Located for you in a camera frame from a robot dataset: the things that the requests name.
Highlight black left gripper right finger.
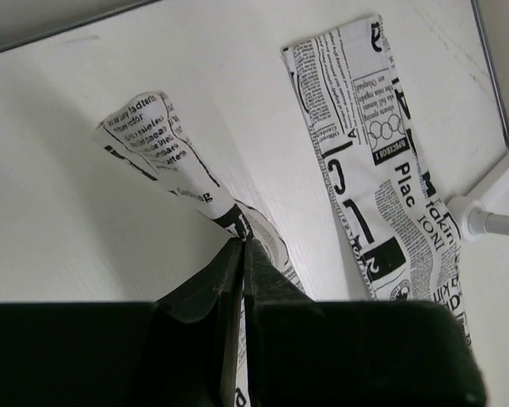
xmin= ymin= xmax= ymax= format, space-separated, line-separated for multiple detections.
xmin=243 ymin=240 xmax=488 ymax=406

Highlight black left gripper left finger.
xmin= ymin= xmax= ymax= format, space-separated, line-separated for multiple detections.
xmin=0 ymin=238 xmax=243 ymax=406

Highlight newspaper print trousers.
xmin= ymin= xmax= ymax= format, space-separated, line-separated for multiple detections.
xmin=94 ymin=15 xmax=471 ymax=406

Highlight white metal clothes rack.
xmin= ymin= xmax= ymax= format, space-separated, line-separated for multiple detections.
xmin=447 ymin=153 xmax=509 ymax=242

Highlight aluminium side rail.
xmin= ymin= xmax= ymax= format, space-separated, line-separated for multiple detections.
xmin=470 ymin=0 xmax=509 ymax=151

